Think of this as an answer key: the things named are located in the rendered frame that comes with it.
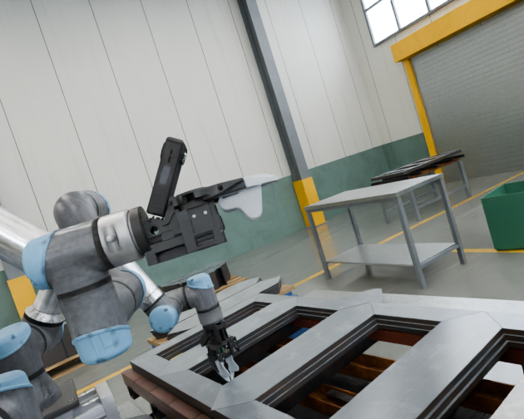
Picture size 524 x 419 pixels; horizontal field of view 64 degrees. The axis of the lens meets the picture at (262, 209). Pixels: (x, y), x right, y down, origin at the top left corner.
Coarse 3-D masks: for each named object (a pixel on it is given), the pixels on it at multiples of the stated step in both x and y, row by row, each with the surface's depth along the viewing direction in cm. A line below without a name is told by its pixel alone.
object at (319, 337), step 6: (312, 330) 154; (300, 336) 152; (306, 336) 150; (312, 336) 148; (318, 336) 147; (324, 336) 145; (330, 336) 144; (336, 336) 142; (342, 336) 141; (312, 342) 144; (318, 342) 142; (324, 342) 141; (330, 342) 139
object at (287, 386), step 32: (288, 320) 181; (384, 320) 146; (416, 320) 137; (160, 352) 183; (320, 352) 134; (480, 352) 107; (160, 384) 157; (288, 384) 125; (448, 384) 98; (224, 416) 115; (448, 416) 94
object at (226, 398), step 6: (222, 390) 130; (228, 390) 128; (222, 396) 126; (228, 396) 125; (234, 396) 124; (240, 396) 122; (216, 402) 123; (222, 402) 122; (228, 402) 121; (234, 402) 120; (240, 402) 119; (246, 402) 118
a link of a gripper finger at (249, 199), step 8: (248, 176) 58; (256, 176) 58; (264, 176) 59; (272, 176) 59; (248, 184) 57; (256, 184) 58; (264, 184) 60; (232, 192) 57; (240, 192) 58; (248, 192) 58; (256, 192) 58; (224, 200) 58; (232, 200) 58; (240, 200) 58; (248, 200) 58; (256, 200) 58; (224, 208) 58; (232, 208) 58; (240, 208) 58; (248, 208) 58; (256, 208) 58; (248, 216) 58; (256, 216) 58
